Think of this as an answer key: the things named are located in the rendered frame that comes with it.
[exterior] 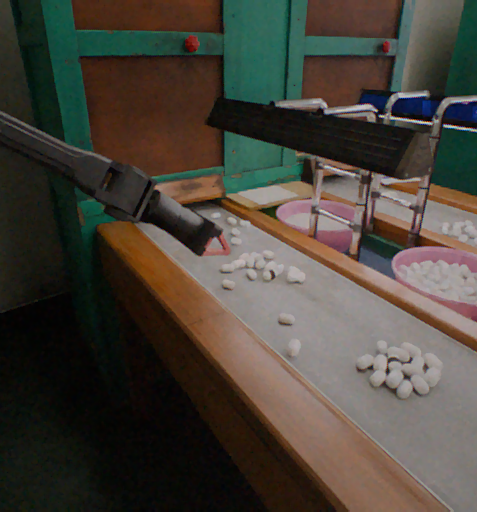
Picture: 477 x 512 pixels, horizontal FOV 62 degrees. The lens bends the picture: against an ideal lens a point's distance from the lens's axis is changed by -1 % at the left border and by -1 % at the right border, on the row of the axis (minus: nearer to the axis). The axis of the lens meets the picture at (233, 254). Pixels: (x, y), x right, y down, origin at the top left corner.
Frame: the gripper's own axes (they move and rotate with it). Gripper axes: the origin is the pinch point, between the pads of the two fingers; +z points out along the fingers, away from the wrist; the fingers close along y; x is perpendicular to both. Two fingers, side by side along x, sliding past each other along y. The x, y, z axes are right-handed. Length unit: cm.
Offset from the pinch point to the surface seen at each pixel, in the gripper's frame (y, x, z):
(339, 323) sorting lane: -18.9, -0.2, 18.9
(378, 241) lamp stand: 8, -26, 54
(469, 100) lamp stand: -4, -64, 36
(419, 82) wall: 163, -195, 201
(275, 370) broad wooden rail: -25.2, 11.1, 1.9
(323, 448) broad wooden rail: -39.8, 13.4, -0.3
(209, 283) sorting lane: 7.8, 8.8, 7.2
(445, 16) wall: 164, -245, 185
